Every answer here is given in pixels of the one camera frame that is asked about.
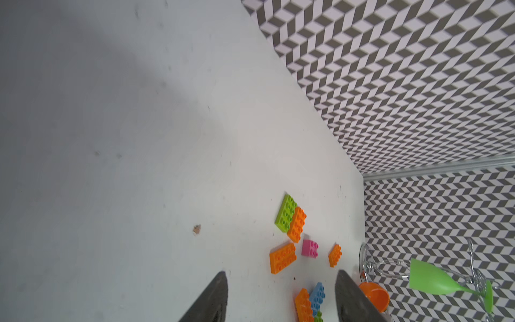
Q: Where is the lime green lego plate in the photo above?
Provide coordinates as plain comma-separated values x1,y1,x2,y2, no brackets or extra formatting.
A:
275,194,298,233

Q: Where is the aluminium corner post right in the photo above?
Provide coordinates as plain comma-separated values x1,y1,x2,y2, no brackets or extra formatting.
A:
363,154,514,182

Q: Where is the orange plastic bowl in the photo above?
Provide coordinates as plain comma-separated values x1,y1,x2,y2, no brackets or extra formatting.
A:
359,282,390,313

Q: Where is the orange lego plate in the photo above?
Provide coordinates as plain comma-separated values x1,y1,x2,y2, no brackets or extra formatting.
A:
328,244,342,268
287,207,307,243
295,288,315,322
270,243,297,275

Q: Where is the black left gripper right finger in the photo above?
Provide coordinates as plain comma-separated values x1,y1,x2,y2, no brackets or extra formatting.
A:
335,270,387,322

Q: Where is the green plastic wine glass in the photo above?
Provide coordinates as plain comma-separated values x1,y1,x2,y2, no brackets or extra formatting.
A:
409,259,494,314

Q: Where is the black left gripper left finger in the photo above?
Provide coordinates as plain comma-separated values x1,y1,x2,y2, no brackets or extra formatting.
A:
179,271,229,322

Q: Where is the small pink lego brick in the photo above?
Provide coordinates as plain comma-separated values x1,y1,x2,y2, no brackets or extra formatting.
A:
301,240,319,258

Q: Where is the wire glass rack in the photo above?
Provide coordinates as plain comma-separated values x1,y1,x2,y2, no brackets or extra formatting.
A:
358,238,500,321

